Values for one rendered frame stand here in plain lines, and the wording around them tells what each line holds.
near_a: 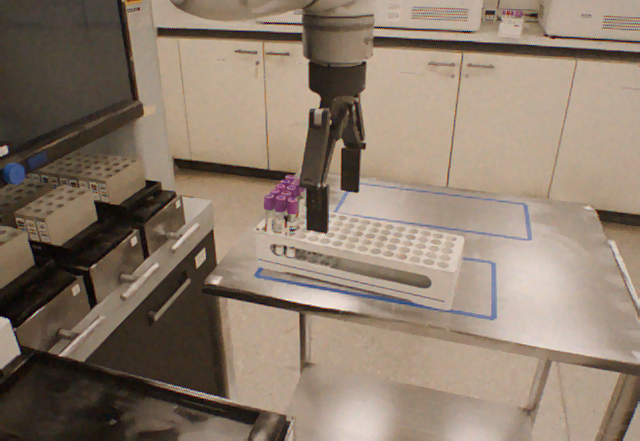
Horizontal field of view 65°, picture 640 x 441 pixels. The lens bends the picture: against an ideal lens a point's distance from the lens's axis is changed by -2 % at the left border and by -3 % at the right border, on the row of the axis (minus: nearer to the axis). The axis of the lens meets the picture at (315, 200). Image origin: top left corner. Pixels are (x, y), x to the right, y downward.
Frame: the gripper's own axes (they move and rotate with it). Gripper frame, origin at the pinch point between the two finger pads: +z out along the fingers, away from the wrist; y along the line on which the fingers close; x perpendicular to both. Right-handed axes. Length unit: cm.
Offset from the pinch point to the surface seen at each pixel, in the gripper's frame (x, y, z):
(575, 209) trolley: -36, 34, 11
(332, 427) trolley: 4, 14, 65
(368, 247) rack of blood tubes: -6.2, -3.1, 4.4
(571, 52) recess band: -43, 204, 9
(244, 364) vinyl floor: 49, 49, 92
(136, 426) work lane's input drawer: 9.5, -35.1, 12.3
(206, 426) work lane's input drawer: 2.6, -32.1, 12.3
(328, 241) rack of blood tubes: -0.2, -3.0, 4.9
